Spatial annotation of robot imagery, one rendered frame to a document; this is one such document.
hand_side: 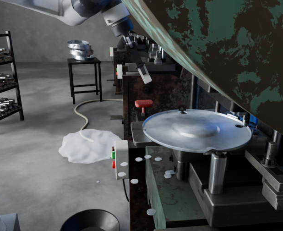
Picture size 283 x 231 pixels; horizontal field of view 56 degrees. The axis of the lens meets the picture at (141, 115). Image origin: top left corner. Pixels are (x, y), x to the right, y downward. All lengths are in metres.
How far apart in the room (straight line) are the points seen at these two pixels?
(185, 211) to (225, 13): 0.53
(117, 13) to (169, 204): 0.62
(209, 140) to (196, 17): 0.51
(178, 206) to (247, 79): 0.50
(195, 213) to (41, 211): 1.24
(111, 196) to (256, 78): 1.62
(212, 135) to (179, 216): 0.22
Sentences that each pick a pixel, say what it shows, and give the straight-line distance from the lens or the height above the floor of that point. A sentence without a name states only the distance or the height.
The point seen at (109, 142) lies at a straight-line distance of 2.13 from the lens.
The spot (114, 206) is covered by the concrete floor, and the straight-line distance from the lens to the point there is 1.71.
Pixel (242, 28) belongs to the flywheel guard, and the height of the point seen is 1.06.
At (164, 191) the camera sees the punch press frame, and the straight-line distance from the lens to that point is 0.72.
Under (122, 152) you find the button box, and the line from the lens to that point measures 0.98.
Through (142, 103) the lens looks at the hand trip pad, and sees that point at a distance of 1.02.
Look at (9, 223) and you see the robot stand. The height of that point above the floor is 0.45.
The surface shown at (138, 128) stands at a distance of 0.74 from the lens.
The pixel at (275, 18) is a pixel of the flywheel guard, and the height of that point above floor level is 1.07.
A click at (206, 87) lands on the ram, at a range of 0.68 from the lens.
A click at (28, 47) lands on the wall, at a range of 7.61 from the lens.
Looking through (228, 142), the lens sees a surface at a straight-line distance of 0.68.
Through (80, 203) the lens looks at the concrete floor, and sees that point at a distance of 1.76.
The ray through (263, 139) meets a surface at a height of 0.78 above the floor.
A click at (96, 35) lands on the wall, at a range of 7.28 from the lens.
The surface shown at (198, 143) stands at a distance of 0.66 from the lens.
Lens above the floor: 1.07
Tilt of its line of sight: 20 degrees down
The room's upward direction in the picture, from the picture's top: straight up
